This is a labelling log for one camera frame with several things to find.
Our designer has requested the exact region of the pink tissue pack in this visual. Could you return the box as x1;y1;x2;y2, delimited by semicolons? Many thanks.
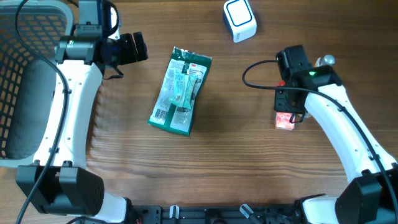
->
275;112;295;131

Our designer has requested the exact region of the yellow liquid bottle silver cap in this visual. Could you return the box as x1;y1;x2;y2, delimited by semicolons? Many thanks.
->
315;54;335;67

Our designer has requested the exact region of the green 3M gloves package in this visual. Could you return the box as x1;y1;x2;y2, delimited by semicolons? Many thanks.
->
148;47;212;136

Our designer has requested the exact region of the red snack packet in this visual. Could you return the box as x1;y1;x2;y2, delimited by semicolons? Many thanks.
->
277;80;285;86

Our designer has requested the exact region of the light teal small packet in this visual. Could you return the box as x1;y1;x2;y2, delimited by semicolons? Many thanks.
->
169;70;197;110

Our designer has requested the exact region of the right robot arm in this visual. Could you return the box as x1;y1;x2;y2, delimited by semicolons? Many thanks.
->
274;45;397;223

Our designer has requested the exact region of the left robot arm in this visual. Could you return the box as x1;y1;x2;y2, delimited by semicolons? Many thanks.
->
16;1;148;223

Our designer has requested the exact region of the white barcode scanner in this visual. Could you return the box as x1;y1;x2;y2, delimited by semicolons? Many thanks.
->
223;0;257;43

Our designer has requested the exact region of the grey plastic mesh basket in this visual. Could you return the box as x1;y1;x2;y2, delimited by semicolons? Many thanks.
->
1;1;73;168

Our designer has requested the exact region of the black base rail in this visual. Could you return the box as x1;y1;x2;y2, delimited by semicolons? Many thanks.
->
127;204;302;224

